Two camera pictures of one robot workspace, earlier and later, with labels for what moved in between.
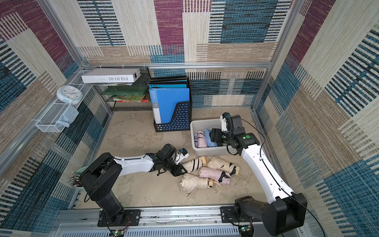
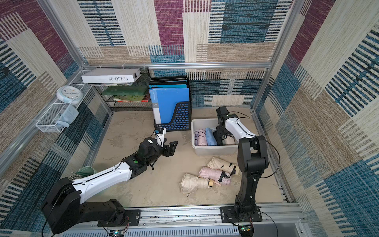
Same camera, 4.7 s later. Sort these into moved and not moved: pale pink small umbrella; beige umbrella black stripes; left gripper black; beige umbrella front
Moved: beige umbrella black stripes; left gripper black
Not moved: pale pink small umbrella; beige umbrella front
